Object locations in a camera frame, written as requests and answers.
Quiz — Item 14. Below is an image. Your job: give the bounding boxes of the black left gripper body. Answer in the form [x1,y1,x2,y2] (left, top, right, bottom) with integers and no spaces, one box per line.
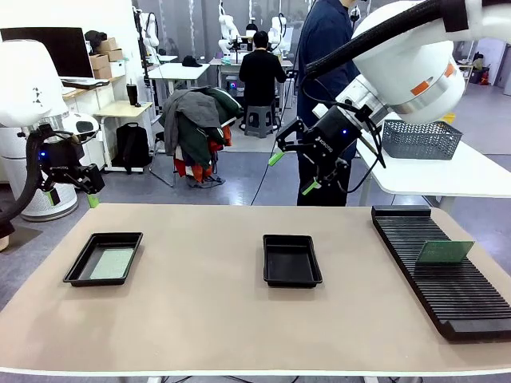
[38,141,87,184]

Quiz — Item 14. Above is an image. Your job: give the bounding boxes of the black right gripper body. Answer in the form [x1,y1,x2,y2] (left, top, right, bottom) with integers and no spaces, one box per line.
[301,104,363,175]

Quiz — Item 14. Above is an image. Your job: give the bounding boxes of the black ESD tray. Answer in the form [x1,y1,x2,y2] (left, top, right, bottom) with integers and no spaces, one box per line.
[262,234,323,288]
[62,231,144,288]

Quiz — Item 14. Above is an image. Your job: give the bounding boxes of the green circuit board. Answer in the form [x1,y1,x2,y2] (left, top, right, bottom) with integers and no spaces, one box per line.
[89,247,136,280]
[414,239,476,265]

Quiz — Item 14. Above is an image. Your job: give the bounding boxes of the white air purifier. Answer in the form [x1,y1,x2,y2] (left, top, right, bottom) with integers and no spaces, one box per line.
[0,127,79,223]

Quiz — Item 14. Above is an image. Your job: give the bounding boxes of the grey step stool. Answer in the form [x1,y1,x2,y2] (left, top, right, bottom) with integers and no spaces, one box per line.
[243,104,280,139]

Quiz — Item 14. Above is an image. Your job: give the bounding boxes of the black backpack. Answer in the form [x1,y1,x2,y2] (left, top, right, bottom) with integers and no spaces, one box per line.
[113,122,153,175]

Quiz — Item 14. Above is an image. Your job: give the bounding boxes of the bystander leg dark trousers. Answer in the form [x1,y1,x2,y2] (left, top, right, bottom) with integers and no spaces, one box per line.
[0,199,17,252]

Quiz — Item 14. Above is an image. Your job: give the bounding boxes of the white cabinet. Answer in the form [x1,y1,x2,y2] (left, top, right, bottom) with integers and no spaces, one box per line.
[61,75,121,191]

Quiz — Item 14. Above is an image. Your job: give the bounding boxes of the dark green jacket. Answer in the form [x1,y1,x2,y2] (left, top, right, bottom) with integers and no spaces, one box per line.
[199,86,244,147]

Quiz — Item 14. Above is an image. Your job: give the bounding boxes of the seated person in black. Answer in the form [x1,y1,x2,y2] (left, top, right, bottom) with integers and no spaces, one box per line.
[238,30,287,109]

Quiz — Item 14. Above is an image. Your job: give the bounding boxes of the computer case with RGB fan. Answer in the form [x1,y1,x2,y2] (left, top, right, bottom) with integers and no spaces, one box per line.
[224,75,245,99]

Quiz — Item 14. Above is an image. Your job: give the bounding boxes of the small wooden rolling table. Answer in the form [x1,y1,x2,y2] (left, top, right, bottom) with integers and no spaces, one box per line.
[93,101,155,176]

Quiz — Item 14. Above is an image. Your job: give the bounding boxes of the grey plastic mesh basket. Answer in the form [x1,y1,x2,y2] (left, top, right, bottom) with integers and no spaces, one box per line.
[381,118,464,161]

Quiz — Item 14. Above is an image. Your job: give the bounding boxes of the grey coat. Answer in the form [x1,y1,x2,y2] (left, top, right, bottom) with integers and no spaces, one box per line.
[159,89,223,168]

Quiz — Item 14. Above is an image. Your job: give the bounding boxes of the red orange garment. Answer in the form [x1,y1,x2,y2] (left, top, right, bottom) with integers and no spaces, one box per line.
[173,157,227,188]

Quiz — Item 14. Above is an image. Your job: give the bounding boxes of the person in navy jacket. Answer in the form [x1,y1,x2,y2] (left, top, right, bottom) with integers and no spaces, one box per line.
[295,0,362,207]

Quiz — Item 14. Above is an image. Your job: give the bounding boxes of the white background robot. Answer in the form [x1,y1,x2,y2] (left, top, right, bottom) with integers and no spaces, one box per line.
[135,6,160,65]
[267,14,288,55]
[217,2,240,57]

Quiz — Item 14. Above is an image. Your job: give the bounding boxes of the black computer monitor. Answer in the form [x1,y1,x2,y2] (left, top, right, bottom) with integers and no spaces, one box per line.
[0,26,96,79]

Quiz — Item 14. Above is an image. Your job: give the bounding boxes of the white office desk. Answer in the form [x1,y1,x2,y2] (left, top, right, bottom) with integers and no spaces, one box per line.
[148,61,212,105]

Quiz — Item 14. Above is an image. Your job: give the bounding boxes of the black cloth bundle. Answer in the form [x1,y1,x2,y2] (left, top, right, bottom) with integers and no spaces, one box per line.
[84,30,108,47]

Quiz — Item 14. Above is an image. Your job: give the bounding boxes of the black slotted PCB rack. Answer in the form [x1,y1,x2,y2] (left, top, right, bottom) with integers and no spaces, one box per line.
[370,204,511,343]

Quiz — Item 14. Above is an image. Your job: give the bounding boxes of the long black floor cable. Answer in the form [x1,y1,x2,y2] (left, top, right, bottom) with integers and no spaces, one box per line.
[249,67,300,207]

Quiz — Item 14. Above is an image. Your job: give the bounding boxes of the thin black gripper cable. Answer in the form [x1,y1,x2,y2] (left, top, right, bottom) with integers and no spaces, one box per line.
[347,107,388,195]

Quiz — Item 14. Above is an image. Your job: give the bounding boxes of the metal frame chair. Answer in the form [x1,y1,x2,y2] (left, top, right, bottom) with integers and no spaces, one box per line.
[149,131,220,188]

